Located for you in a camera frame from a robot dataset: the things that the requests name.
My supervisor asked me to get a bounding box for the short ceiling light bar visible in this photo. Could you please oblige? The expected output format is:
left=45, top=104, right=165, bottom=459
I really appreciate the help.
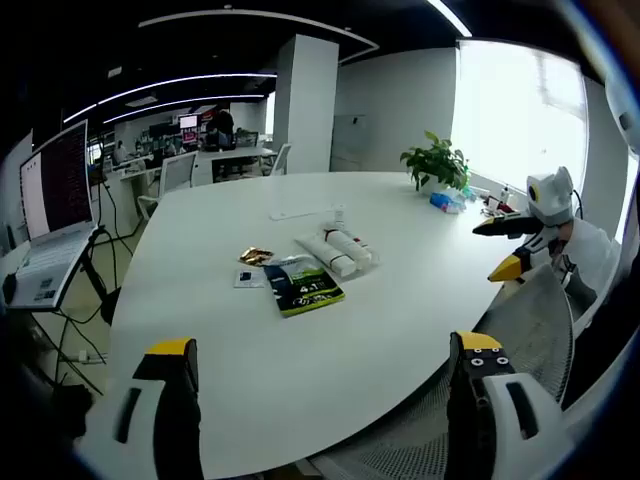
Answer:
left=427, top=0, right=475, bottom=38

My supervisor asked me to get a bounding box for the blue tissue packet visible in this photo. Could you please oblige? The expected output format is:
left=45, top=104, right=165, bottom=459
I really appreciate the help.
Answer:
left=428, top=190, right=468, bottom=215

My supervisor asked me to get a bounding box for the red-label skincare bottle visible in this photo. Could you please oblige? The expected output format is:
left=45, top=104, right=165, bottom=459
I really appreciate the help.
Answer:
left=335, top=219, right=382, bottom=265

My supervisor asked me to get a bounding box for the black laptop stand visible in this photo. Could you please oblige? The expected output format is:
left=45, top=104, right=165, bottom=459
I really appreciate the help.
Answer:
left=79, top=224, right=124, bottom=326

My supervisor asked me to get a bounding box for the white mesh office chair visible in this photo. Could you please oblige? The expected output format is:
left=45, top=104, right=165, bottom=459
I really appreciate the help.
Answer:
left=304, top=263, right=576, bottom=480

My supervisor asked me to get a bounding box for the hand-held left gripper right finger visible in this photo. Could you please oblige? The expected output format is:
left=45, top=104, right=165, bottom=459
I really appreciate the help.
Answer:
left=446, top=329, right=576, bottom=480

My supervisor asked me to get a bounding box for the silver laptop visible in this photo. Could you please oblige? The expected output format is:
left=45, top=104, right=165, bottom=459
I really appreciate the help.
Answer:
left=8, top=118, right=100, bottom=312

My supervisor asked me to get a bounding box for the small red white box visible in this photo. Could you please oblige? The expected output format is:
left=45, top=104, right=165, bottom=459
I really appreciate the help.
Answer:
left=485, top=195, right=518, bottom=215

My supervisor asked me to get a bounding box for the gold foil skincare sachet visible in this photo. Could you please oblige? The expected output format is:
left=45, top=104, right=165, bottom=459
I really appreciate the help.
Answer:
left=236, top=244, right=276, bottom=267

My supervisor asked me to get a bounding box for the green black skincare packet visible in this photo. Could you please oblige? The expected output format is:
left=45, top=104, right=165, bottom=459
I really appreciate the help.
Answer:
left=262, top=253, right=347, bottom=320

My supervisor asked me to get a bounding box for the curved white ceiling trim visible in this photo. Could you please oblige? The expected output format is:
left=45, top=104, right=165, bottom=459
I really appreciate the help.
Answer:
left=136, top=8, right=380, bottom=65

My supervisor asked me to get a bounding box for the long ceiling light strip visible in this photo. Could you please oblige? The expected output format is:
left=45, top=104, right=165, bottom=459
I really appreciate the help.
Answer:
left=61, top=72, right=280, bottom=125

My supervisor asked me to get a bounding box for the bright window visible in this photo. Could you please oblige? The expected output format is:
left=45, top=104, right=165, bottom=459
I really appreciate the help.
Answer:
left=451, top=38, right=590, bottom=194

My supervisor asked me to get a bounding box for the white skincare tube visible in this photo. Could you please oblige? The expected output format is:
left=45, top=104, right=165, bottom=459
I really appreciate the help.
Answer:
left=293, top=233, right=360, bottom=276

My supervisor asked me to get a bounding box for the white office desk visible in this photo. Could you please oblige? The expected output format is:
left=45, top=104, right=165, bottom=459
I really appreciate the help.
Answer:
left=197, top=146, right=277, bottom=185

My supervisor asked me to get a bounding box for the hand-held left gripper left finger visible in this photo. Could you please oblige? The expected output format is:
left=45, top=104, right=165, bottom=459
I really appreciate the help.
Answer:
left=79, top=338, right=204, bottom=480

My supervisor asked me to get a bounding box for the small skincare sample sachet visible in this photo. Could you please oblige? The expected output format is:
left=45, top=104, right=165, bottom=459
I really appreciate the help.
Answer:
left=232, top=267, right=270, bottom=290

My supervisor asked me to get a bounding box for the potted green plant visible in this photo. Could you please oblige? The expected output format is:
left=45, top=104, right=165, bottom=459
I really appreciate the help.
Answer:
left=398, top=129, right=472, bottom=194

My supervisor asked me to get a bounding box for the white red-banded skincare bottle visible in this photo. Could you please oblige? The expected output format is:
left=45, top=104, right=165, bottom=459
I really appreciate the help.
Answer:
left=321, top=224, right=374, bottom=270

